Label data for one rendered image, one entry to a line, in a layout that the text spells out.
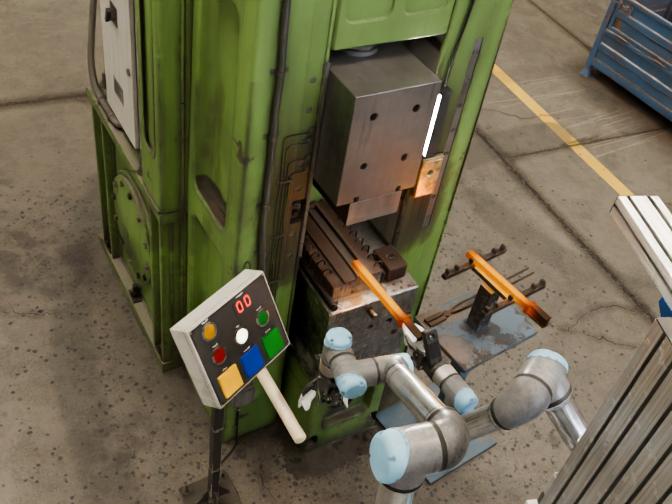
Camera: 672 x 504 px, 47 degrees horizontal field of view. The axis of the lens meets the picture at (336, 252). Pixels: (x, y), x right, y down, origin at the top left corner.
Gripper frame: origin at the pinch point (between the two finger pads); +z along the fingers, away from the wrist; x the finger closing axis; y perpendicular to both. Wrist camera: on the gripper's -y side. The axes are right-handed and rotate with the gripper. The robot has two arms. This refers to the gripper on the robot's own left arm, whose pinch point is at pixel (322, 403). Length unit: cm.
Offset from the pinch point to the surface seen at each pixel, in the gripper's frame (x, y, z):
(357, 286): 21, -48, -1
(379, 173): 19, -48, -53
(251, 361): -21.3, -11.6, -8.0
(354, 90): 6, -46, -83
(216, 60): -29, -83, -70
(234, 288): -26.1, -26.1, -25.5
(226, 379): -29.5, -4.5, -9.1
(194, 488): -36, -27, 92
